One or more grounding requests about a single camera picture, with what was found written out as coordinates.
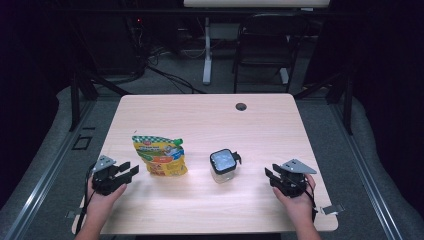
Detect hand-held gripper cable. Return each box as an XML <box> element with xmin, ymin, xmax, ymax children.
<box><xmin>74</xmin><ymin>163</ymin><xmax>96</xmax><ymax>236</ymax></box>
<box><xmin>299</xmin><ymin>179</ymin><xmax>318</xmax><ymax>223</ymax></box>

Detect black folding chair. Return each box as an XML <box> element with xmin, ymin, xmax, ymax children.
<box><xmin>232</xmin><ymin>13</ymin><xmax>309</xmax><ymax>94</ymax></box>

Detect black metal stand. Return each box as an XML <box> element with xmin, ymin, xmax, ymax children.
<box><xmin>293</xmin><ymin>71</ymin><xmax>354</xmax><ymax>136</ymax></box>
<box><xmin>68</xmin><ymin>71</ymin><xmax>131</xmax><ymax>133</ymax></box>

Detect yellow spouted pouch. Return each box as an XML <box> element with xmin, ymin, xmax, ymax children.
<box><xmin>131</xmin><ymin>134</ymin><xmax>189</xmax><ymax>177</ymax></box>

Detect aluminium floor rail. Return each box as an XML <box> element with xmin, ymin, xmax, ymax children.
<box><xmin>0</xmin><ymin>99</ymin><xmax>98</xmax><ymax>240</ymax></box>
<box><xmin>328</xmin><ymin>99</ymin><xmax>404</xmax><ymax>240</ymax></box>

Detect black floor cables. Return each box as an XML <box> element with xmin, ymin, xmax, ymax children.
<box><xmin>146</xmin><ymin>46</ymin><xmax>206</xmax><ymax>95</ymax></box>

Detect person's left hand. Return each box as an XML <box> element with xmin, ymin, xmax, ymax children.
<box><xmin>87</xmin><ymin>181</ymin><xmax>128</xmax><ymax>214</ymax></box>

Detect black crossbar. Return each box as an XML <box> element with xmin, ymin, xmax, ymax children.
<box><xmin>63</xmin><ymin>8</ymin><xmax>424</xmax><ymax>16</ymax></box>

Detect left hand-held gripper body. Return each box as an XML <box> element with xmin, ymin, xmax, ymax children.
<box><xmin>91</xmin><ymin>155</ymin><xmax>128</xmax><ymax>197</ymax></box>

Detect white desk leg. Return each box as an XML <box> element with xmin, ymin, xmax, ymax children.
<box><xmin>202</xmin><ymin>16</ymin><xmax>213</xmax><ymax>86</ymax></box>

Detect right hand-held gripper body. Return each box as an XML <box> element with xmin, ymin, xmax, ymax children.
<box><xmin>273</xmin><ymin>158</ymin><xmax>318</xmax><ymax>198</ymax></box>

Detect person's right hand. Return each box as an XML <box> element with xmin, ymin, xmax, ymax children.
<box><xmin>273</xmin><ymin>173</ymin><xmax>318</xmax><ymax>224</ymax></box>

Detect right hand-held gripper cable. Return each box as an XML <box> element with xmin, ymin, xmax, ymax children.
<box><xmin>299</xmin><ymin>179</ymin><xmax>318</xmax><ymax>223</ymax></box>

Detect left hand-held gripper cable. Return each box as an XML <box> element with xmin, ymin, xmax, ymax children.
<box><xmin>74</xmin><ymin>163</ymin><xmax>96</xmax><ymax>236</ymax></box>

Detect white desk top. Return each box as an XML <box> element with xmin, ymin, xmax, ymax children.
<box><xmin>183</xmin><ymin>0</ymin><xmax>331</xmax><ymax>8</ymax></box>

